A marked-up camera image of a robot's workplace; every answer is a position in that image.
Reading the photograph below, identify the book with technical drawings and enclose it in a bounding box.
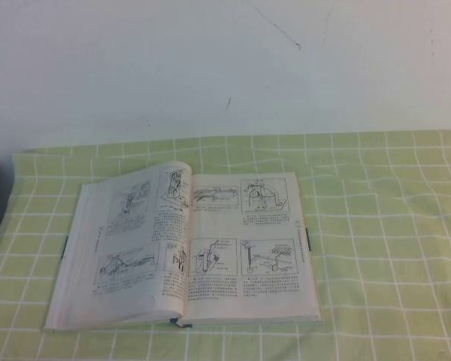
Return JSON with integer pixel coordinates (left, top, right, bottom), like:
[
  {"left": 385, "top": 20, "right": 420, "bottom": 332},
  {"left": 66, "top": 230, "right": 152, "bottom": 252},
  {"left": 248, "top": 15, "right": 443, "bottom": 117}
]
[{"left": 43, "top": 161, "right": 323, "bottom": 332}]

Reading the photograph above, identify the green white checked tablecloth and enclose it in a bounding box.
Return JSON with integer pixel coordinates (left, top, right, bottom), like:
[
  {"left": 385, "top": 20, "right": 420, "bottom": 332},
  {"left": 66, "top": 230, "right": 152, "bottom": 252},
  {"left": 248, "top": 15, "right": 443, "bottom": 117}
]
[{"left": 0, "top": 129, "right": 451, "bottom": 361}]

